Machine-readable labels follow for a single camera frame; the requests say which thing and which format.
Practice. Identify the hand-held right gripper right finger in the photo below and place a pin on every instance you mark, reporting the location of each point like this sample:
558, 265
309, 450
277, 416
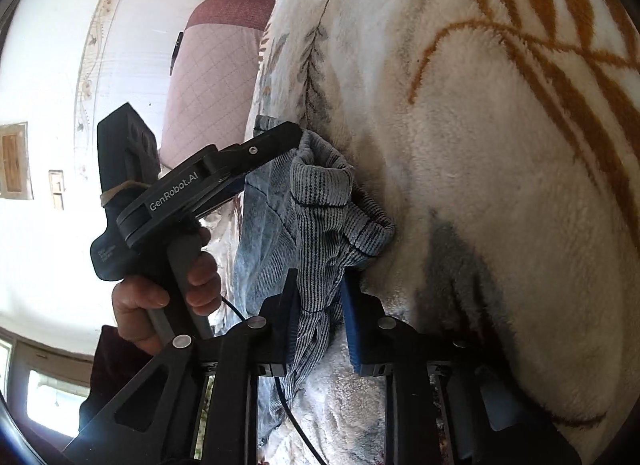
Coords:
351, 330

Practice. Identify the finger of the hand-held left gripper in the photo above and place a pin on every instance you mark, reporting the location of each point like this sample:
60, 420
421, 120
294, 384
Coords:
265, 142

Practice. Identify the person's left forearm dark sleeve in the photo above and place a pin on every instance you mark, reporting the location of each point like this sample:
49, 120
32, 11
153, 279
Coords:
115, 375

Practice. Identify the wall light switch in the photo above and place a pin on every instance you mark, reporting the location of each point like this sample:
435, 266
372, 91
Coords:
57, 189

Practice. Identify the person's left hand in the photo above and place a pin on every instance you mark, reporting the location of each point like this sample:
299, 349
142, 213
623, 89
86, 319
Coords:
135, 305

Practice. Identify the wooden framed window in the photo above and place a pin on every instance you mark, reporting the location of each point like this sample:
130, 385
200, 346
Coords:
50, 395

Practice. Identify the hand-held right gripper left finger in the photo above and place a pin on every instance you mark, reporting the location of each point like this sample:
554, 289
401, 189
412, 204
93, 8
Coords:
292, 330

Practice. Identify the small black device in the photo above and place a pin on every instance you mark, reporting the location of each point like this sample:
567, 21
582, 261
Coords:
177, 52

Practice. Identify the pink padded headboard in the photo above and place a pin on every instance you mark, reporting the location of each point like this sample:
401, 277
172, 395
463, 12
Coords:
210, 95

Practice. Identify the framed wall panel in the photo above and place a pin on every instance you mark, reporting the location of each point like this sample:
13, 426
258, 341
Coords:
14, 162

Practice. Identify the white leaf-print fleece blanket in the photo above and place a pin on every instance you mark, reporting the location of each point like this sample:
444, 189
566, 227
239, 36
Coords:
475, 170

